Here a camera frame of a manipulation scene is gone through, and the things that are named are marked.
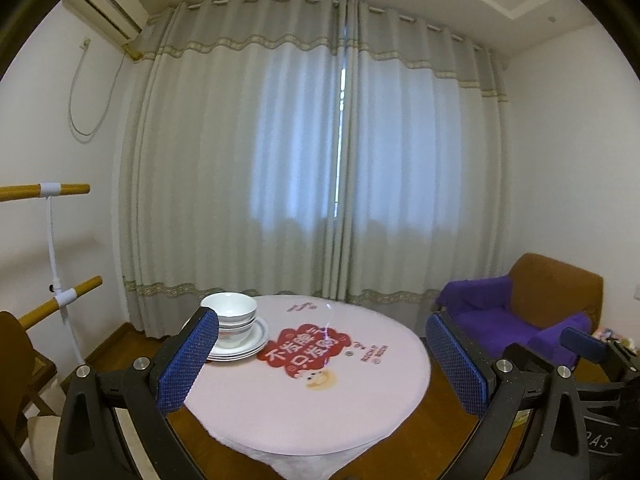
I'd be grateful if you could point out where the white bowl grey band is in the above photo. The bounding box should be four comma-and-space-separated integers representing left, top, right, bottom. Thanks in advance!
200, 292, 257, 320
216, 323, 254, 348
218, 315, 256, 332

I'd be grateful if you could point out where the beige grey curtain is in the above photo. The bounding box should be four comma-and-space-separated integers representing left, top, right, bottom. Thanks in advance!
118, 0, 509, 337

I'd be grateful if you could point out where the wooden rack with white joints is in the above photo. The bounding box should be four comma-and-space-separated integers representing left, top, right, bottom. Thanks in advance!
1, 182, 103, 365

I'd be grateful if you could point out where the white power cable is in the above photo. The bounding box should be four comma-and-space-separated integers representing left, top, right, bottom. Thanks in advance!
67, 37, 126, 140

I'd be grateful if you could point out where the brown armchair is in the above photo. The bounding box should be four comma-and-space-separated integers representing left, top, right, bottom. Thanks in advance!
509, 252, 604, 367

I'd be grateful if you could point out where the white air conditioner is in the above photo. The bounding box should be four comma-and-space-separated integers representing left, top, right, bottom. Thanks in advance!
63, 0, 149, 46

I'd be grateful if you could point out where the white plate grey rim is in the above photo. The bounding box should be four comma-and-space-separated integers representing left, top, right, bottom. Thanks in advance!
223, 316, 269, 349
206, 349, 259, 363
207, 346, 265, 362

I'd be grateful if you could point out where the brown wooden chair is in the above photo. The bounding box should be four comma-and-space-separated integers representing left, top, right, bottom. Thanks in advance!
0, 311, 56, 446

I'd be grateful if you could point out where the pink round tablecloth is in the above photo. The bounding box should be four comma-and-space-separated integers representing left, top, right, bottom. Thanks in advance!
186, 295, 431, 479

